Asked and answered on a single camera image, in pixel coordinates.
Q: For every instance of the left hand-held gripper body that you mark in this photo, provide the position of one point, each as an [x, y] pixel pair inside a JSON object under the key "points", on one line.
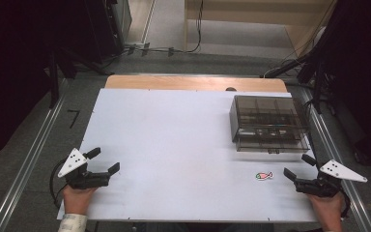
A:
{"points": [[77, 179]]}

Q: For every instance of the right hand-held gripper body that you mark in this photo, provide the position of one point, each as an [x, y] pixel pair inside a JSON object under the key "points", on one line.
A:
{"points": [[322, 186]]}

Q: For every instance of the pink fish sticker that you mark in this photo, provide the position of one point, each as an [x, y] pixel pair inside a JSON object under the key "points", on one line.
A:
{"points": [[264, 175]]}

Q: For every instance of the clear brown drawer organizer box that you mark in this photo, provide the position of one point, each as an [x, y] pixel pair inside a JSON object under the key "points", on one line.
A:
{"points": [[269, 124]]}

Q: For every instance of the person's left hand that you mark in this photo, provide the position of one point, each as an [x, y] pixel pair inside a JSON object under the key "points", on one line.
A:
{"points": [[76, 200]]}

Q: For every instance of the person's right hand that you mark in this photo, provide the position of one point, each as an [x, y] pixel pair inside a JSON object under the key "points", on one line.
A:
{"points": [[329, 208]]}

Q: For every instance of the white board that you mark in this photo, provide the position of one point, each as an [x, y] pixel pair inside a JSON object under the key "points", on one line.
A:
{"points": [[167, 145]]}

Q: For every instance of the black metal stand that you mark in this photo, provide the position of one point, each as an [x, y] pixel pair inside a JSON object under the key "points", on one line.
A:
{"points": [[61, 71], [309, 74]]}

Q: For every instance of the black curtain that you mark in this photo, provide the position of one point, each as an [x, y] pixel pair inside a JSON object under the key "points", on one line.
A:
{"points": [[16, 71], [360, 80]]}

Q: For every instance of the white power strip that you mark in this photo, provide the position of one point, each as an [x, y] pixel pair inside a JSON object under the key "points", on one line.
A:
{"points": [[134, 46]]}

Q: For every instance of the wooden table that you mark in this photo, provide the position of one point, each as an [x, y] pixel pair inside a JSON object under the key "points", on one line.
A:
{"points": [[190, 82]]}

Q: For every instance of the black cabinet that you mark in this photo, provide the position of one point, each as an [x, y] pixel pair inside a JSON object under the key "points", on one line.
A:
{"points": [[109, 29]]}

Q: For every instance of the light wooden shelf unit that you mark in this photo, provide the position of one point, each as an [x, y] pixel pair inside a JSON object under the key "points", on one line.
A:
{"points": [[244, 29]]}

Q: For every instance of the metal floor rail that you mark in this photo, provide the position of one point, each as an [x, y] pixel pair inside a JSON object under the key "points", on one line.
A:
{"points": [[25, 161], [341, 154]]}

